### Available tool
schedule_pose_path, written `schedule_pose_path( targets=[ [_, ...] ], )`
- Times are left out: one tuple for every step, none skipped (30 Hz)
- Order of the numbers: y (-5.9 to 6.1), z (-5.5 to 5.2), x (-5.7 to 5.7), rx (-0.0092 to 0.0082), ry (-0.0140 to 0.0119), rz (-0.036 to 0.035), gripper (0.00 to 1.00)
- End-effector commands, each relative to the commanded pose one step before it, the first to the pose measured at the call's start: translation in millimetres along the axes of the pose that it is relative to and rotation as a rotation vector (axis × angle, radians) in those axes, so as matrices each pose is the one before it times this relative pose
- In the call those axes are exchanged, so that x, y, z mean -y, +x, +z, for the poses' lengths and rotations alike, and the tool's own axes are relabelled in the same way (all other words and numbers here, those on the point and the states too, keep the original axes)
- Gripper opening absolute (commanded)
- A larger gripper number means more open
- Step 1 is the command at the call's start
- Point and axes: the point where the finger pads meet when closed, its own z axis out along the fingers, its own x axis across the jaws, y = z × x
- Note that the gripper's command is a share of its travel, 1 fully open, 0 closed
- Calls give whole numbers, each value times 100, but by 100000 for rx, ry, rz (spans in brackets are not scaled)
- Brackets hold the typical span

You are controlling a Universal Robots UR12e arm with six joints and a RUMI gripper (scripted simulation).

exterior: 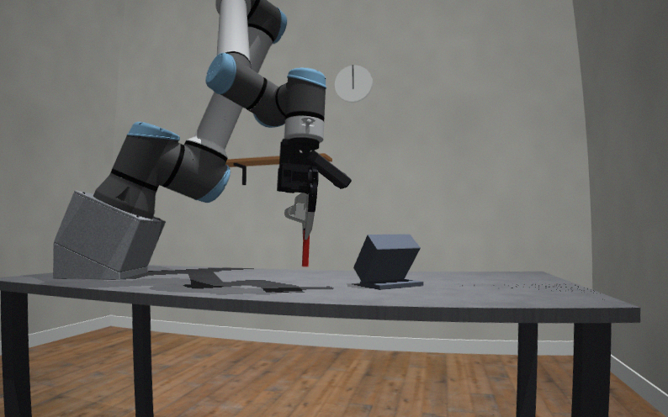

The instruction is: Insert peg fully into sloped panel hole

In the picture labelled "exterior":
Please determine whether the grey sloped panel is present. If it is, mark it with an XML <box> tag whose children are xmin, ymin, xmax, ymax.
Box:
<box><xmin>353</xmin><ymin>234</ymin><xmax>423</xmax><ymax>290</ymax></box>

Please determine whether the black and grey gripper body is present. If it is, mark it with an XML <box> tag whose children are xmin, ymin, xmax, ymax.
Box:
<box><xmin>277</xmin><ymin>137</ymin><xmax>320</xmax><ymax>194</ymax></box>

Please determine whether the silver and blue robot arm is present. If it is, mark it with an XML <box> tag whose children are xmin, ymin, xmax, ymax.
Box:
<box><xmin>93</xmin><ymin>0</ymin><xmax>326</xmax><ymax>219</ymax></box>

